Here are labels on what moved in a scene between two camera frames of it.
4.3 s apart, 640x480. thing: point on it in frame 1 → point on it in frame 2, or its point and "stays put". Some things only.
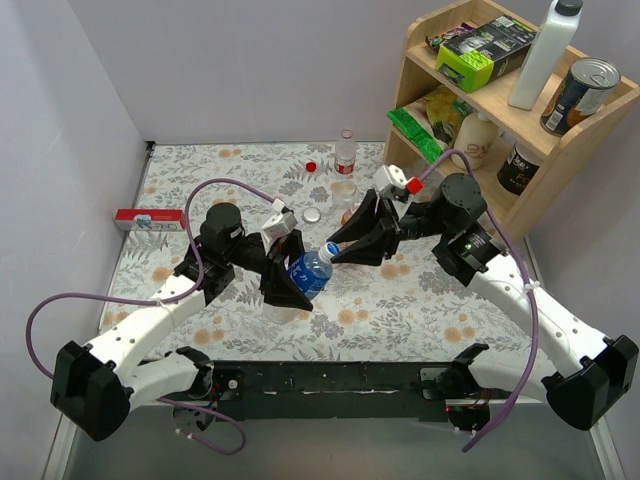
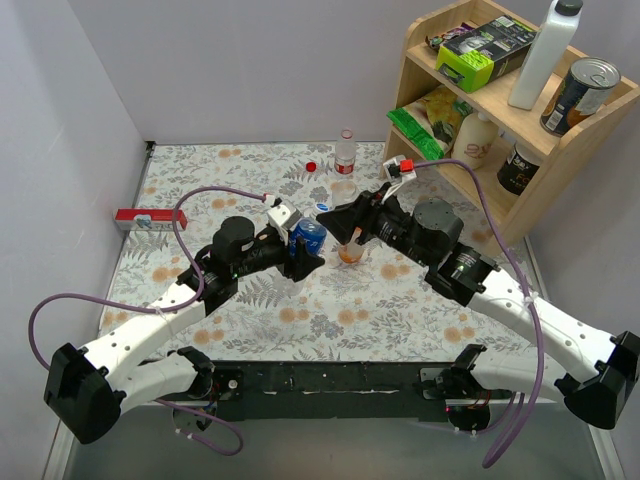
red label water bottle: [345, 154] stays put
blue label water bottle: [312, 270] → [312, 234]
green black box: [486, 53] stays put
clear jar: [344, 195] stays put
